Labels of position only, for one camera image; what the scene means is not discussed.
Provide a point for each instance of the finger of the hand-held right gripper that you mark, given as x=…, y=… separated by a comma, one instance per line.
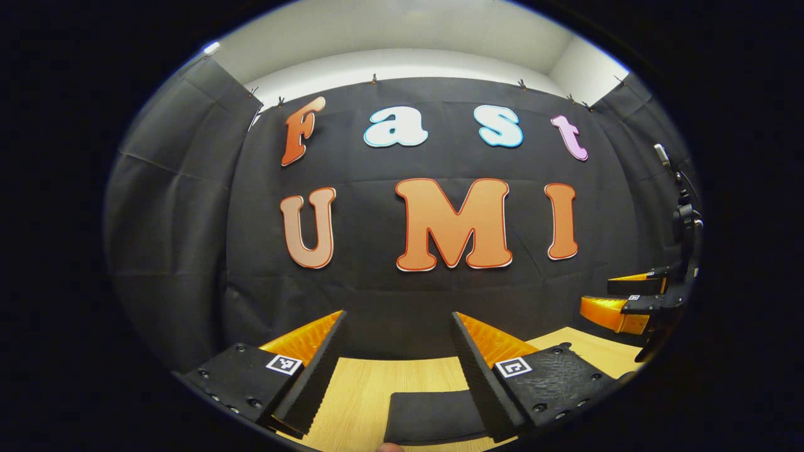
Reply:
x=603, y=312
x=634, y=287

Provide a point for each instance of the dark grey jeans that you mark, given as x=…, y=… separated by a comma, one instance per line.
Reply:
x=433, y=417

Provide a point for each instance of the black backdrop cloth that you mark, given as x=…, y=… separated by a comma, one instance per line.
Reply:
x=364, y=282

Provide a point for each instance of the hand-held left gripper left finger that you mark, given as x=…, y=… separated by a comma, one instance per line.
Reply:
x=317, y=383

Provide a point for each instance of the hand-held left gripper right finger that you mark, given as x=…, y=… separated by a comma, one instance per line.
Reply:
x=487, y=389

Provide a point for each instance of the ceiling light strip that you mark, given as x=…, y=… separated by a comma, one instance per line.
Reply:
x=211, y=48

